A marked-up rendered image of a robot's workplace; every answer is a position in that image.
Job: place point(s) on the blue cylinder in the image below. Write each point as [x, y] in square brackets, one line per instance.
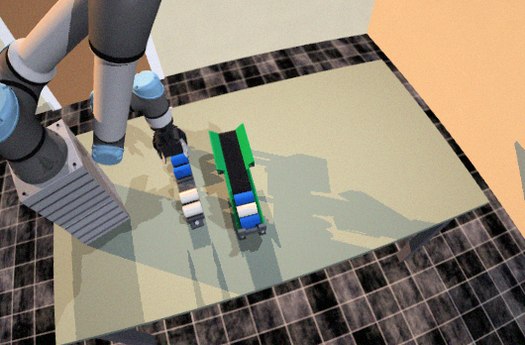
[179, 160]
[244, 198]
[182, 171]
[250, 221]

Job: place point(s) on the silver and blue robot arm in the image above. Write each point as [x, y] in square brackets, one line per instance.
[119, 31]

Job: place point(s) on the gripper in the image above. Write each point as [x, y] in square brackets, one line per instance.
[169, 145]

